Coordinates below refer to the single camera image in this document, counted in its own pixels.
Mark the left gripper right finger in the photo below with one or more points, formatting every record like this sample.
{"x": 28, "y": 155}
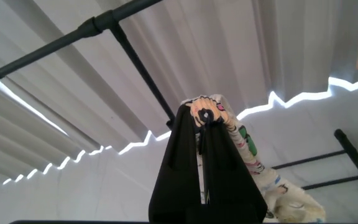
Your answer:
{"x": 228, "y": 186}

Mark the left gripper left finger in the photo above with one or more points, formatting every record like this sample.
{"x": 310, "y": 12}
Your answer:
{"x": 176, "y": 180}

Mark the cream printed garment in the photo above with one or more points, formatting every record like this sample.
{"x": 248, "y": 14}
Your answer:
{"x": 291, "y": 199}

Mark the white curtain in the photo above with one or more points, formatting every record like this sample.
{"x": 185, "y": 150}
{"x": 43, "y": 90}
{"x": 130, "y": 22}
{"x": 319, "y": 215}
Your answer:
{"x": 213, "y": 46}

